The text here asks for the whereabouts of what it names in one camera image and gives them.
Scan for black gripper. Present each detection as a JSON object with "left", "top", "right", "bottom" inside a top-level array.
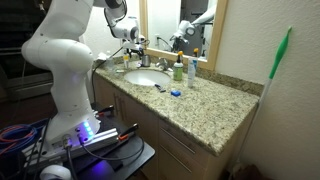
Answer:
[{"left": 122, "top": 40, "right": 144, "bottom": 55}]

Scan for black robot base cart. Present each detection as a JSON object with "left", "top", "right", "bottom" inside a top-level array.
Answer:
[{"left": 0, "top": 103, "right": 156, "bottom": 180}]

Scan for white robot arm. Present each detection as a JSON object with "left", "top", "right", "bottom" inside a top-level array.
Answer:
[{"left": 22, "top": 0, "right": 138, "bottom": 150}]

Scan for white blue toothpaste tube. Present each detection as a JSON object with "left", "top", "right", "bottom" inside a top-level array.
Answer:
[{"left": 187, "top": 56, "right": 197, "bottom": 87}]

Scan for small yellow capped bottle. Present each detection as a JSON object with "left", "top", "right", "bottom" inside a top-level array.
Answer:
[{"left": 123, "top": 54, "right": 129, "bottom": 69}]

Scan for metal cup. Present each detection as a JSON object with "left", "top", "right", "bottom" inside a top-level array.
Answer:
[{"left": 141, "top": 55, "right": 151, "bottom": 67}]

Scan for chrome faucet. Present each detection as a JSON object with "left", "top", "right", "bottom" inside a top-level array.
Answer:
[{"left": 156, "top": 57, "right": 173, "bottom": 72}]

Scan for white oval sink basin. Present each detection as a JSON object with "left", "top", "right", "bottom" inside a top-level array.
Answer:
[{"left": 124, "top": 69, "right": 171, "bottom": 86}]

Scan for clear plastic bottle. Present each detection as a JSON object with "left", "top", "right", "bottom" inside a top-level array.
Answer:
[{"left": 105, "top": 51, "right": 114, "bottom": 70}]

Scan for green soap bottle orange cap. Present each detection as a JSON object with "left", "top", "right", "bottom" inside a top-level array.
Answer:
[{"left": 173, "top": 51, "right": 183, "bottom": 81}]

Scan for small blue box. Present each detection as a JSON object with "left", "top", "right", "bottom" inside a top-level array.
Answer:
[{"left": 170, "top": 90, "right": 181, "bottom": 97}]

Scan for wood framed mirror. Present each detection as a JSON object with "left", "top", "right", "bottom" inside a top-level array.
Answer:
[{"left": 139, "top": 0, "right": 228, "bottom": 71}]

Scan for wooden vanity cabinet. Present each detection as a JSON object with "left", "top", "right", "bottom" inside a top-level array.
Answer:
[{"left": 94, "top": 71, "right": 258, "bottom": 180}]

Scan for black power cable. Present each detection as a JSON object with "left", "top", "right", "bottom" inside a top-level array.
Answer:
[{"left": 90, "top": 45, "right": 125, "bottom": 105}]

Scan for green white mop handle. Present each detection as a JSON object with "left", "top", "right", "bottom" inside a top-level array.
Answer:
[{"left": 232, "top": 26, "right": 292, "bottom": 166}]

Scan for red blue cable coil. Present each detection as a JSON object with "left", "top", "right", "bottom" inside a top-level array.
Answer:
[{"left": 0, "top": 123, "right": 38, "bottom": 156}]

